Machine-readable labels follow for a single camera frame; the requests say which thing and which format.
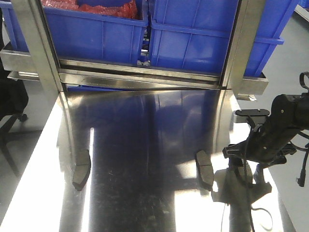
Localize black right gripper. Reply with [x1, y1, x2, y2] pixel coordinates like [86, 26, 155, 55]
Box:
[223, 93, 309, 193]

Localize dark brake pad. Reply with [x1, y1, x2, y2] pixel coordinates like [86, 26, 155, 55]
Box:
[195, 150, 214, 191]
[235, 167, 253, 185]
[72, 149, 92, 191]

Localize right blue plastic bin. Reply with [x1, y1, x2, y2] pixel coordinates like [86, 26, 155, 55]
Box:
[149, 0, 298, 77]

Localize blue plastic bin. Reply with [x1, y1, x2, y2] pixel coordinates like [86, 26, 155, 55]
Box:
[149, 0, 298, 77]
[43, 0, 148, 64]

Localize red bubble wrap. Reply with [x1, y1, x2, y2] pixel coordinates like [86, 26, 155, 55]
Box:
[41, 0, 139, 19]

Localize left blue plastic bin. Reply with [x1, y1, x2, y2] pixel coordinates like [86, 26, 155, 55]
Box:
[43, 0, 148, 64]

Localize black office chair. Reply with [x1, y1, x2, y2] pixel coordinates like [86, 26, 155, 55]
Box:
[0, 24, 29, 170]

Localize far-left blue bin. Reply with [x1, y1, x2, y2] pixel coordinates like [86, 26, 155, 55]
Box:
[0, 0, 28, 52]

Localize stainless steel rack frame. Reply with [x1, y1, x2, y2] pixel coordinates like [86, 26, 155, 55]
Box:
[0, 0, 268, 106]

